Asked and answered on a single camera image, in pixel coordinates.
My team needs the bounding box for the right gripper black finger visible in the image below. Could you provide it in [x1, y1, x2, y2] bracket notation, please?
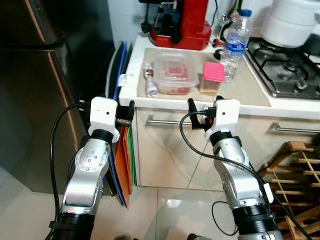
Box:
[187, 98, 200, 130]

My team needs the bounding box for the clear plastic food container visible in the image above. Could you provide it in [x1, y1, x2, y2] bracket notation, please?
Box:
[151, 51, 200, 96]

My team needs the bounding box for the large dark steel fridge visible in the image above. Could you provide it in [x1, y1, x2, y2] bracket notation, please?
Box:
[0, 0, 117, 197]

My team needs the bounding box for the jar with pink lid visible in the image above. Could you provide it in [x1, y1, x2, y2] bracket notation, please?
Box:
[199, 61, 226, 95]

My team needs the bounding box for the orange flat board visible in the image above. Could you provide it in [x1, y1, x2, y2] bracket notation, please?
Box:
[114, 125, 132, 209]

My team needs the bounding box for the beige counter mat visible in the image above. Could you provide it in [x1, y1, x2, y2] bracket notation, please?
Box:
[142, 47, 274, 109]

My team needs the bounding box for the beige kitchen cabinet with drawers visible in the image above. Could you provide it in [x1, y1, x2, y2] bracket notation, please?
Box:
[131, 34, 320, 190]

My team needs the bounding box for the blue flat board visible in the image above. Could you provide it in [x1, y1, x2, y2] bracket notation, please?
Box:
[106, 40, 135, 208]

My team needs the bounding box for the clear plastic water bottle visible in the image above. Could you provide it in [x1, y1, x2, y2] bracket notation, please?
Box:
[220, 9, 254, 84]

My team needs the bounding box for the red coffee machine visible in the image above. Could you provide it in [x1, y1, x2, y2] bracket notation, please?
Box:
[139, 0, 212, 51]

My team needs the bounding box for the steel gas stove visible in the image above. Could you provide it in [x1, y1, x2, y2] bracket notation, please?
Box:
[245, 37, 320, 100]

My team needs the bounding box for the wooden slatted rack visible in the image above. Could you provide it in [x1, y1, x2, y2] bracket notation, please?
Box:
[255, 141, 320, 240]

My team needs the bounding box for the white cooking pot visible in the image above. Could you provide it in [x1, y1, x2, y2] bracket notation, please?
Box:
[260, 0, 320, 49]

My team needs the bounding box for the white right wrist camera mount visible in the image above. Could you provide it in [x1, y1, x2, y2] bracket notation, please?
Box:
[205, 99, 241, 142]

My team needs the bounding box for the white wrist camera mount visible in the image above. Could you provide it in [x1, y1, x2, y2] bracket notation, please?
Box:
[88, 97, 120, 139]
[205, 99, 241, 142]

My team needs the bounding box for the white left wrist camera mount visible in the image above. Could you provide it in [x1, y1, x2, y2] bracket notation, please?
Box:
[88, 97, 120, 139]

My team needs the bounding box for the steel drawer handle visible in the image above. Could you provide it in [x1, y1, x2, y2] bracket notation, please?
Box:
[146, 118, 209, 126]
[272, 124, 320, 135]

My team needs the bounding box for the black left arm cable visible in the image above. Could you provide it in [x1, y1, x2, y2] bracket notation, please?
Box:
[48, 102, 94, 237]

